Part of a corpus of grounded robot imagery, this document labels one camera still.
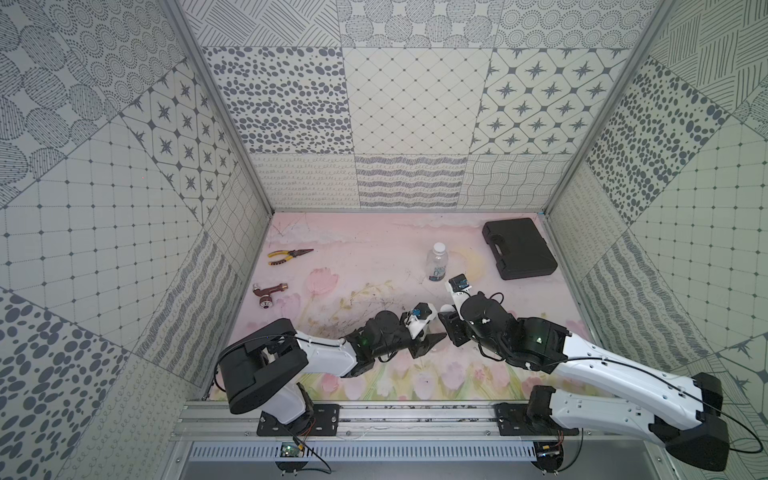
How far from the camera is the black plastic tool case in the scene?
101 centimetres

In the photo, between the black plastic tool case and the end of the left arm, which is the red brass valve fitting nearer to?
the end of the left arm

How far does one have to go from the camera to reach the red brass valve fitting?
0.95 m

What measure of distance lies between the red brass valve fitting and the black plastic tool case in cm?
76
